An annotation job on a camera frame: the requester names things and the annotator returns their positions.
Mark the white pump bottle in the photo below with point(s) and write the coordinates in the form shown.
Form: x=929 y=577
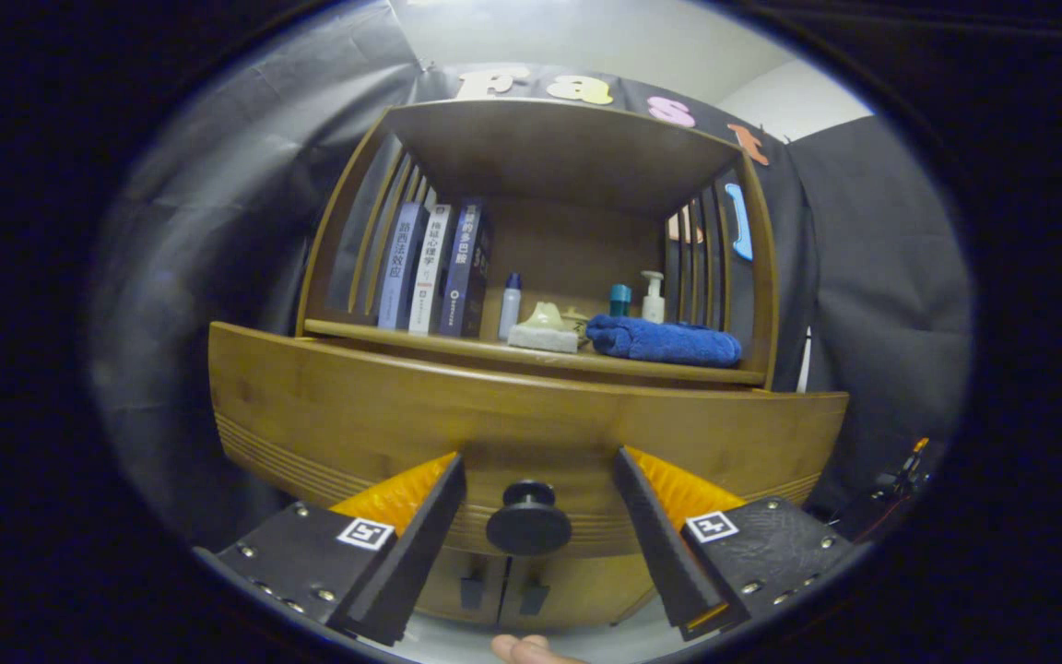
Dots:
x=653 y=304

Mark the beige lidded teacup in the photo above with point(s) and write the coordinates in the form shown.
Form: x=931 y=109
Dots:
x=579 y=321

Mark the wooden drawer with black knob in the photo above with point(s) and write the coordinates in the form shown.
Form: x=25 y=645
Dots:
x=540 y=424

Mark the black backdrop cloth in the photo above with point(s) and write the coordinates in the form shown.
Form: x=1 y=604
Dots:
x=881 y=277

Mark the light blue book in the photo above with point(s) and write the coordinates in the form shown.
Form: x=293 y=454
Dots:
x=400 y=267

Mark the small white blue-capped bottle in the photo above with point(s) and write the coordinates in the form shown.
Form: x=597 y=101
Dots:
x=510 y=312

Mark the folded blue towel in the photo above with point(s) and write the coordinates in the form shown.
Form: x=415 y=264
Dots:
x=665 y=341

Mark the wooden cabinet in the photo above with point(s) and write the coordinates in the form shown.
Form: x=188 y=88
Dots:
x=577 y=249

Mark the pale green scrubber brush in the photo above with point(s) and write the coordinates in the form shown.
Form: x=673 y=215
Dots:
x=540 y=338

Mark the wooden countertop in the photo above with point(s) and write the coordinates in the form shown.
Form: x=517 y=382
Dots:
x=466 y=343

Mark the orange black tool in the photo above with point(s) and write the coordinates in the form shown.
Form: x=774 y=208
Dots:
x=914 y=461

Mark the wooden cabinet door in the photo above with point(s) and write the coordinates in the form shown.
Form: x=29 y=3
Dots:
x=439 y=599
x=586 y=590

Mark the dark blue book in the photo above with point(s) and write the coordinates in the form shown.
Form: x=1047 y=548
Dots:
x=462 y=267

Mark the teal bottle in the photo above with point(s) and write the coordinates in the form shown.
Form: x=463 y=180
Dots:
x=619 y=301

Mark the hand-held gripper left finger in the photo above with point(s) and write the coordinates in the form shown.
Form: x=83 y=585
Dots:
x=416 y=553

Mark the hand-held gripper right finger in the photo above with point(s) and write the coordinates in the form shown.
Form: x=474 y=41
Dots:
x=660 y=544

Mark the white book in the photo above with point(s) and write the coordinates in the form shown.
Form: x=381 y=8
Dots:
x=428 y=272

